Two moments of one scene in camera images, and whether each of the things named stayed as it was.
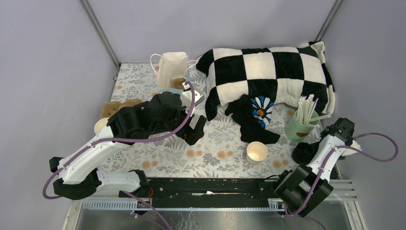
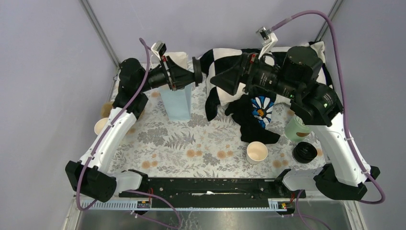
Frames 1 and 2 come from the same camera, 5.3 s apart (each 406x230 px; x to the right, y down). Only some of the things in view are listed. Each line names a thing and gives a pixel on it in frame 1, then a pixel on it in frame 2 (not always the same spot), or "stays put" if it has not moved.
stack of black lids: x=303 y=153 stays put
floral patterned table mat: x=222 y=151 stays put
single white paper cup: x=256 y=152 stays put
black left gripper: x=191 y=135 → x=182 y=76
